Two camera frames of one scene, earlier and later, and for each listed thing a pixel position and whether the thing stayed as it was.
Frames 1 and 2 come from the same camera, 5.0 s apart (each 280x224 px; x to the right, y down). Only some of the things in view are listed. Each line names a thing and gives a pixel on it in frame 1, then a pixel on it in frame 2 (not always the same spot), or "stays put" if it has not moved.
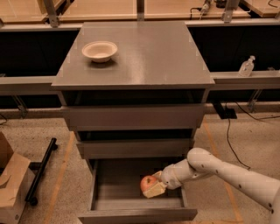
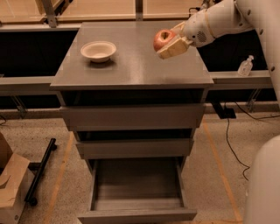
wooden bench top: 106,10 stays put
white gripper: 170,177 to 196,31
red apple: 146,181 to 162,38
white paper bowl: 100,52 stays put
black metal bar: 38,166 stays put
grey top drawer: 133,116 stays put
